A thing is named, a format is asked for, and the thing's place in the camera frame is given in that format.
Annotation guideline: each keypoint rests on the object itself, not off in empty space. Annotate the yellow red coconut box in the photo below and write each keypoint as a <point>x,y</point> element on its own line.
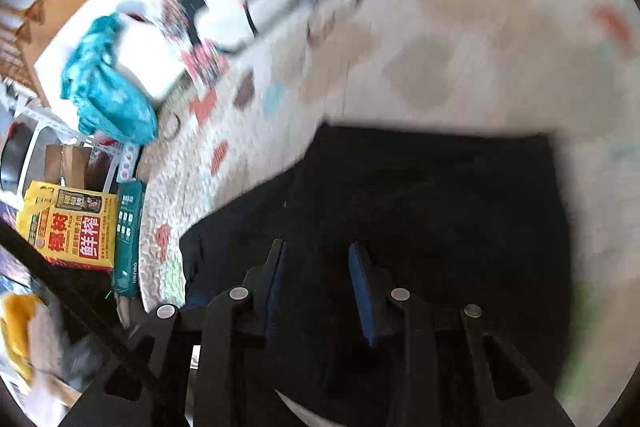
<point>69,226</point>

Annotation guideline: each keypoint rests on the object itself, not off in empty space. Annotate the teal fleece blanket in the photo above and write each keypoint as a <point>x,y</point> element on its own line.
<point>106,101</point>

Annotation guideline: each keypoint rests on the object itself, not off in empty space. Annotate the woman silhouette printed pillow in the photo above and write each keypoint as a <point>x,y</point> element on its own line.
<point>209,34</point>

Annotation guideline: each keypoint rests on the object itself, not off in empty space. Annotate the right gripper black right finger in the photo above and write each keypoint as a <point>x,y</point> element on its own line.
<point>457,368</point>

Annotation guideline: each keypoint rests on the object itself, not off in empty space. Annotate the black pants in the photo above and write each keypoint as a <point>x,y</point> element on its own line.
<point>457,219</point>

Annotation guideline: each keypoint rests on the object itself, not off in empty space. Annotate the green cardboard box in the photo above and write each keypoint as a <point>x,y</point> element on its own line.
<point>125,277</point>

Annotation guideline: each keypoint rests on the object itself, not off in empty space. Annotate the white pillow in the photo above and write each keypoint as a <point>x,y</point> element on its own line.
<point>146,58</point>

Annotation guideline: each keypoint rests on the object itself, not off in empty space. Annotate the heart pattern quilt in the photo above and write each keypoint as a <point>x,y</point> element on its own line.
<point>569,66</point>

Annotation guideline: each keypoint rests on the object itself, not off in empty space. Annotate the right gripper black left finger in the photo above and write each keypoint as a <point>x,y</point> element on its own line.
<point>189,368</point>

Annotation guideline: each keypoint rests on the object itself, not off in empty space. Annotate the pastel paint palette box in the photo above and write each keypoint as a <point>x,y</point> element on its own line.
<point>128,162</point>

